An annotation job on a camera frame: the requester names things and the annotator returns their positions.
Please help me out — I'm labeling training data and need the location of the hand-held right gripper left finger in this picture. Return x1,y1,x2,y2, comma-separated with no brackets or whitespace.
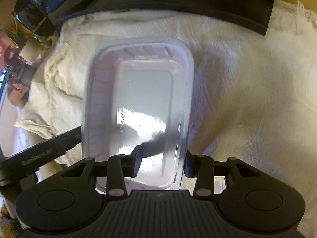
61,146,143,197

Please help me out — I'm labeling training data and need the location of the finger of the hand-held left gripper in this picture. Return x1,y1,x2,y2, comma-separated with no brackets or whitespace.
142,132,182,159
53,126,83,155

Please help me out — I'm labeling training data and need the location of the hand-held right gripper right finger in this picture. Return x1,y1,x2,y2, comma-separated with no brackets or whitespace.
183,149,258,199

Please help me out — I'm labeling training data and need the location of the red and white rectangular container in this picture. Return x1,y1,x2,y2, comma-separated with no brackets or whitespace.
80,36,195,194

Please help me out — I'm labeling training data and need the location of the small dark box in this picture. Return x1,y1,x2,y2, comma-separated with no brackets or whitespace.
18,64,36,86

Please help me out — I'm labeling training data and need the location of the white fluffy towel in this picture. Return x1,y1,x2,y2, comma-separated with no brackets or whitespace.
13,0,317,219

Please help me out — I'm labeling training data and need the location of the black glossy appliance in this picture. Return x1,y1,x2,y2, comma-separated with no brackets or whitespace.
12,0,82,36

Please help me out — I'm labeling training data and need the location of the black monitor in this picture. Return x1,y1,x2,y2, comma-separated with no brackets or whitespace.
58,0,277,37

